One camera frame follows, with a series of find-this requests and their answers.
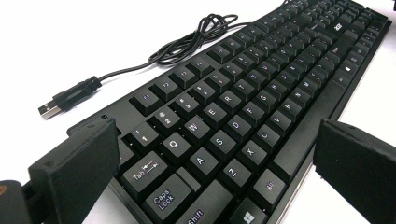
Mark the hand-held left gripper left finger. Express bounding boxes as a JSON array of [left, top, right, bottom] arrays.
[[27, 117, 121, 224]]

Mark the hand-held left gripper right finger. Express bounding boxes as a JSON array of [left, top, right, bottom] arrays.
[[312, 119, 396, 224]]

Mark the black keyboard cable with plug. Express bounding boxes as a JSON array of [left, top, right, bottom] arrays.
[[37, 13, 254, 120]]

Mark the black computer keyboard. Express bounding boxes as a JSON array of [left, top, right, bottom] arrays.
[[66, 0, 393, 224]]

